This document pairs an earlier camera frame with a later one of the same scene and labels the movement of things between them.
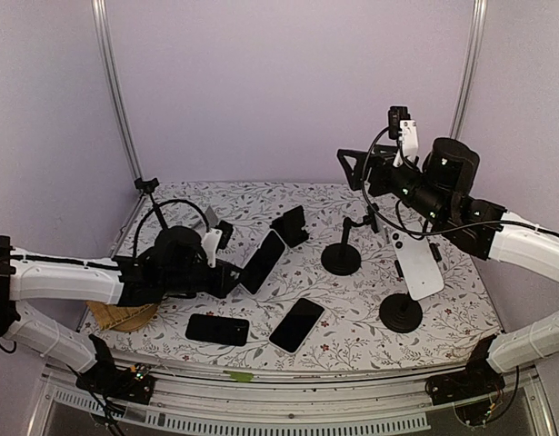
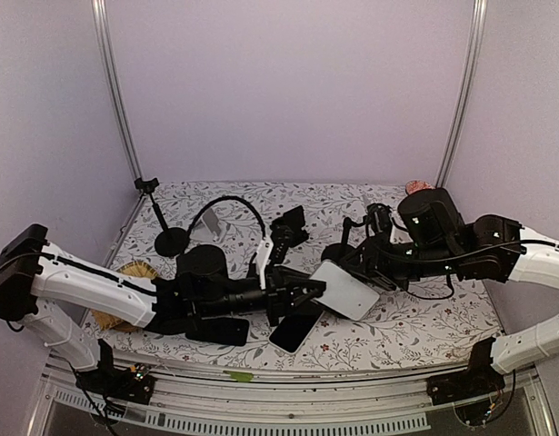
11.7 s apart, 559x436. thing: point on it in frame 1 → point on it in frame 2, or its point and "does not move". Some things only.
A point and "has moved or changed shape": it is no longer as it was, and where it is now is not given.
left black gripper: [225, 284] → [279, 283]
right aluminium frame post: [462, 113] does not move
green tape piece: [240, 376] does not move
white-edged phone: [296, 325] does not move
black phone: [217, 329] does not move
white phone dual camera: [418, 265] has moved or changed shape
